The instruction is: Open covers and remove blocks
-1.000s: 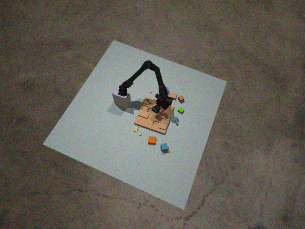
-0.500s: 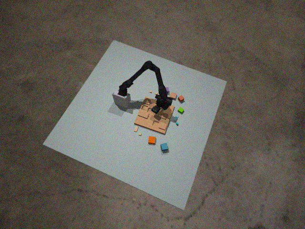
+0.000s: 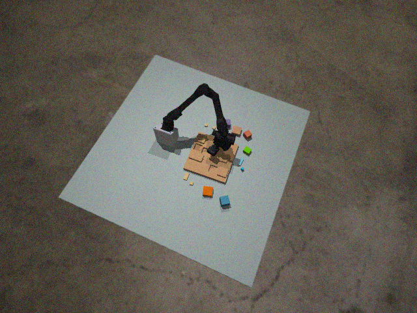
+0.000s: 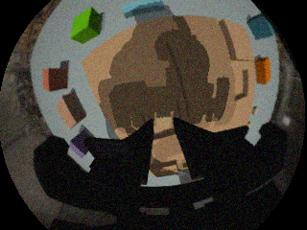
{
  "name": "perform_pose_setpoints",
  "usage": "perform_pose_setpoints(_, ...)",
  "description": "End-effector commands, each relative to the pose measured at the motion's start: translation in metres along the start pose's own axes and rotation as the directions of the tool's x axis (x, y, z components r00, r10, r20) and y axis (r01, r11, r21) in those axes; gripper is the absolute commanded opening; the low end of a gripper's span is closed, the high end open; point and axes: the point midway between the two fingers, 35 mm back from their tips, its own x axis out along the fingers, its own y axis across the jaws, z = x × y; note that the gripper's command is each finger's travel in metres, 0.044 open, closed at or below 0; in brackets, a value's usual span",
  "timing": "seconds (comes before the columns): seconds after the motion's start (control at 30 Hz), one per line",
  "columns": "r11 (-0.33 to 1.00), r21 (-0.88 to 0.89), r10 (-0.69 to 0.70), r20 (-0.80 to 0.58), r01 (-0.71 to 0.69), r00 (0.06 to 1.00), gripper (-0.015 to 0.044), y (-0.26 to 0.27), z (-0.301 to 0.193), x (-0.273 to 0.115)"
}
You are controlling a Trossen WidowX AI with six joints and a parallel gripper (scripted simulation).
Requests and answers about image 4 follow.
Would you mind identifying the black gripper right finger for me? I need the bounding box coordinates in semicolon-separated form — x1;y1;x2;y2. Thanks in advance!
173;118;249;180

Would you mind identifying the purple block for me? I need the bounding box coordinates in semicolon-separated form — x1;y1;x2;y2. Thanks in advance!
69;130;91;158

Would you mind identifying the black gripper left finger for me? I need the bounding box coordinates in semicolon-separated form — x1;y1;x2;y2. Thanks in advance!
83;119;154;184

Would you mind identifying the tan wooden puzzle board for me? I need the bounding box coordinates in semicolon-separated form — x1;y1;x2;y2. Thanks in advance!
82;15;256;177

